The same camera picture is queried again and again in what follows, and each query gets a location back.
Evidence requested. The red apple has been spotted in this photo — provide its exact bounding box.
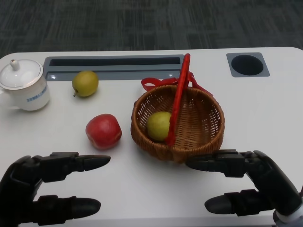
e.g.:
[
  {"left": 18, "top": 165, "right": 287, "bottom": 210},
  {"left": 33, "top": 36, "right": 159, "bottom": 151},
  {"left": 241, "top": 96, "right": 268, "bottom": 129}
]
[{"left": 85, "top": 113, "right": 123, "bottom": 150}]

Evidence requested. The grey table cup holder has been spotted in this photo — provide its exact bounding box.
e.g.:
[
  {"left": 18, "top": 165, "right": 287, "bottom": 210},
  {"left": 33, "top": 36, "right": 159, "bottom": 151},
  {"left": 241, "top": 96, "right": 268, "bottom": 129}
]
[{"left": 226, "top": 52, "right": 270, "bottom": 78}]

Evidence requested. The wicker basket with red handle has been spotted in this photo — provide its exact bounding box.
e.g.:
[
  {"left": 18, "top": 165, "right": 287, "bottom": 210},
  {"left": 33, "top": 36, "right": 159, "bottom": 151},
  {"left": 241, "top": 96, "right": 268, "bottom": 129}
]
[{"left": 130, "top": 53, "right": 225, "bottom": 164}]

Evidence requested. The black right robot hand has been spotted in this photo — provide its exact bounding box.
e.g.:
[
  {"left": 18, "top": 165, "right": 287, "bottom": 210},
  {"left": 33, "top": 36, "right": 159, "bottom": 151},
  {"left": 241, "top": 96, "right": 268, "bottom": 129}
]
[{"left": 185, "top": 148, "right": 299, "bottom": 217}]

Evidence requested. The white mug lid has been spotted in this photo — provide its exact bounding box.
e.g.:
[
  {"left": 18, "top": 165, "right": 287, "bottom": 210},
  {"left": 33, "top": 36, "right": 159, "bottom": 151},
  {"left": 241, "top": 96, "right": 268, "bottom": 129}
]
[{"left": 0, "top": 59, "right": 45, "bottom": 90}]

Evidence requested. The grey slotted table groove insert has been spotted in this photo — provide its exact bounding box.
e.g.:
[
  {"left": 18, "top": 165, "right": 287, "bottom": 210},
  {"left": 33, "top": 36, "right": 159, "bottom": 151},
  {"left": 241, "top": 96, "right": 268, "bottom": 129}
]
[{"left": 43, "top": 54, "right": 185, "bottom": 81}]

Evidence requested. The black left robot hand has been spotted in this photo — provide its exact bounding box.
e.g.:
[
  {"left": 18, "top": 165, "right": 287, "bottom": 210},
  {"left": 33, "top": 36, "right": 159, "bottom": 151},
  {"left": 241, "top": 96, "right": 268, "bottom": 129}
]
[{"left": 0, "top": 152, "right": 111, "bottom": 227}]

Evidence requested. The green pear with stem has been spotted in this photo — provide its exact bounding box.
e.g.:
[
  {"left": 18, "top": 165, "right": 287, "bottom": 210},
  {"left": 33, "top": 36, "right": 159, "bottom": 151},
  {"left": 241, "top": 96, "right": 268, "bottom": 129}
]
[{"left": 72, "top": 70, "right": 99, "bottom": 97}]

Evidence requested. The white ceramic mug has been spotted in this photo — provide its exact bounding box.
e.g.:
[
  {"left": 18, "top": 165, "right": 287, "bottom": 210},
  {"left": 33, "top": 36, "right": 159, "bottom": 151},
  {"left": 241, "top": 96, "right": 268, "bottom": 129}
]
[{"left": 0, "top": 75, "right": 51, "bottom": 112}]

